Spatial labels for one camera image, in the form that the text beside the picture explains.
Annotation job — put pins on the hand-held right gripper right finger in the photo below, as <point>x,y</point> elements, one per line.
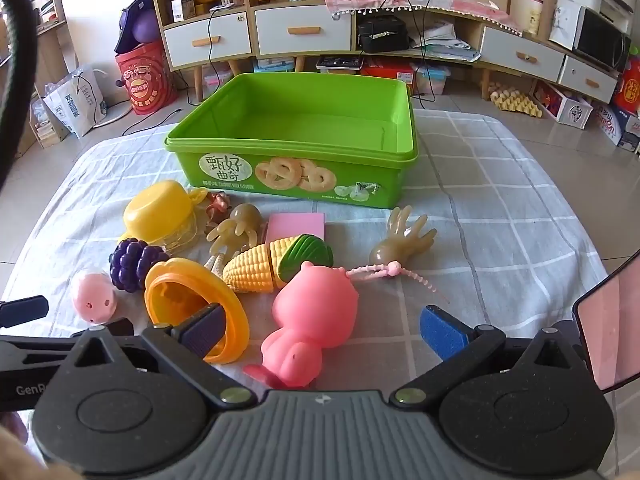
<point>442,332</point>

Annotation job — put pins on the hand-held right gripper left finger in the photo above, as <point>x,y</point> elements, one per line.
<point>205,332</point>

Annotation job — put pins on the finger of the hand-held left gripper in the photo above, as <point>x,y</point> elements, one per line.
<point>120,327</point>
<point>22,310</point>

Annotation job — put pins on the pink toy egg ball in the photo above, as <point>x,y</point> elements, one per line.
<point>92,297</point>

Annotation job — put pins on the purple toy grape bunch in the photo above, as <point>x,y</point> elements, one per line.
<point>132,265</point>

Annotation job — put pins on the cream spiky toy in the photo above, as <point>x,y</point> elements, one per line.
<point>214,266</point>

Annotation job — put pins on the toy corn cob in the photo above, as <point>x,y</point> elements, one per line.
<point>255,265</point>

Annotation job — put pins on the olive rubber hand toy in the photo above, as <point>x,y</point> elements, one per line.
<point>400,245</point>

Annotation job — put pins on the pink rubber pig toy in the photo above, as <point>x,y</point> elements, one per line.
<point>315,310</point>

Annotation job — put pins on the green plastic cookie box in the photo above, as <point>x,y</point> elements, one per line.
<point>300,110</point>

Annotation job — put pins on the olive rubber octopus toy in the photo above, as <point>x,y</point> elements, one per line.
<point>240,225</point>

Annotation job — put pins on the yellow toy bowl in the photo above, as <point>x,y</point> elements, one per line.
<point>155,210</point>

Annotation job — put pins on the small brown figure toy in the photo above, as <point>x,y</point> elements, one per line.
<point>218,206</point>

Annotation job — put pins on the pink sticky notepad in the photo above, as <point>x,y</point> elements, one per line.
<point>295,225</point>

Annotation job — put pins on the black-framed pink screen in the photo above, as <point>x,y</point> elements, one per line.
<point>612,325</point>

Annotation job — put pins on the white paper bag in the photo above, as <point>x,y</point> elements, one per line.
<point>75,102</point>

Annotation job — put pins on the yellow egg tray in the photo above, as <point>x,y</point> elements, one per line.
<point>515,100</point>

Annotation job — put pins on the red printed bucket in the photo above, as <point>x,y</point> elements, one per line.
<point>147,80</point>

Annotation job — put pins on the white patterned box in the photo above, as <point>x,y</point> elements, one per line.
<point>565,105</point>

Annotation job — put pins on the red cardboard box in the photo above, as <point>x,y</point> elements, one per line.
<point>387,77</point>

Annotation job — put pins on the red and blue carton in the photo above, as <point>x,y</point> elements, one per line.
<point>617,127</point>

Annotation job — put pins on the clear blue-lidded storage box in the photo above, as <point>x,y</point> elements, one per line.
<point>272,65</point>

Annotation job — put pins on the wooden desk shelf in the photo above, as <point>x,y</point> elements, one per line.
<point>47,35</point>

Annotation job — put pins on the black flat device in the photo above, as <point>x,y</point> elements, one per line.
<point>340,63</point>

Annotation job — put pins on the white drawer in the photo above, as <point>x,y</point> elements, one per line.
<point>587,80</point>
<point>302,30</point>
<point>522,55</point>
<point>207,40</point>

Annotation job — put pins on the tall wooden shelf cabinet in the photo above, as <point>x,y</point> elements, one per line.
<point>252,35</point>

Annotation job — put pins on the black bag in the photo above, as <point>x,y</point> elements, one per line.
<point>382,35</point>

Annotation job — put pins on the purple cushion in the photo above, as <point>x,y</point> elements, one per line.
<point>142,22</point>

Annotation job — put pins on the low wooden cabinet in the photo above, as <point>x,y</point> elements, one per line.
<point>450,22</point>

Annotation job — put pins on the small white carton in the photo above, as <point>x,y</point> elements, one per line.
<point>182,7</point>

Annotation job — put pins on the black microwave oven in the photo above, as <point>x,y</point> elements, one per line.
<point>600,40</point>

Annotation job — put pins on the white bottle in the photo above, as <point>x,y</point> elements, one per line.
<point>535,10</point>

